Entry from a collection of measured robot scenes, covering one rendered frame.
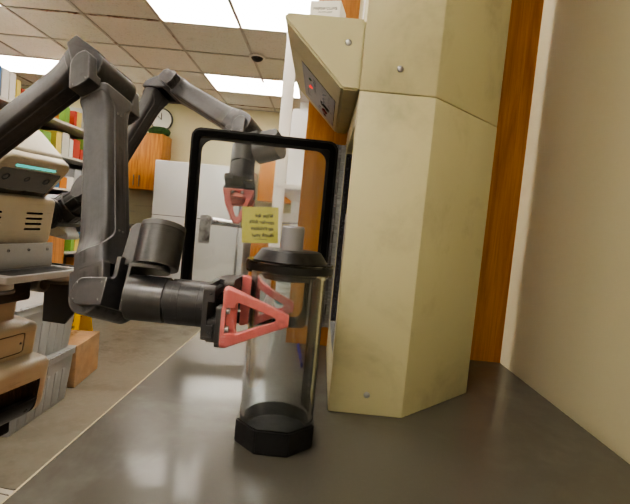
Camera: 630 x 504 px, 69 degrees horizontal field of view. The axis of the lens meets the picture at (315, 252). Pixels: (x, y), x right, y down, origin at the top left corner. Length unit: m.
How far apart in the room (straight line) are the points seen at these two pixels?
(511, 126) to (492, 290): 0.37
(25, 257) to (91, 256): 0.67
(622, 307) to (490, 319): 0.36
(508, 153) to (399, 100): 0.48
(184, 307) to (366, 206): 0.29
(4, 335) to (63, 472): 0.81
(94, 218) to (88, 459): 0.31
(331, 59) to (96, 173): 0.37
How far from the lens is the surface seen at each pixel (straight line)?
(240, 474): 0.56
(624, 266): 0.85
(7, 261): 1.29
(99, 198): 0.71
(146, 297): 0.59
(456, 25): 0.78
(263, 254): 0.55
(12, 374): 1.36
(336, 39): 0.72
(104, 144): 0.76
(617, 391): 0.86
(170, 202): 5.85
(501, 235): 1.12
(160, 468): 0.57
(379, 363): 0.71
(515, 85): 1.16
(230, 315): 0.53
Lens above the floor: 1.22
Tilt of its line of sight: 4 degrees down
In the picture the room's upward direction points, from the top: 5 degrees clockwise
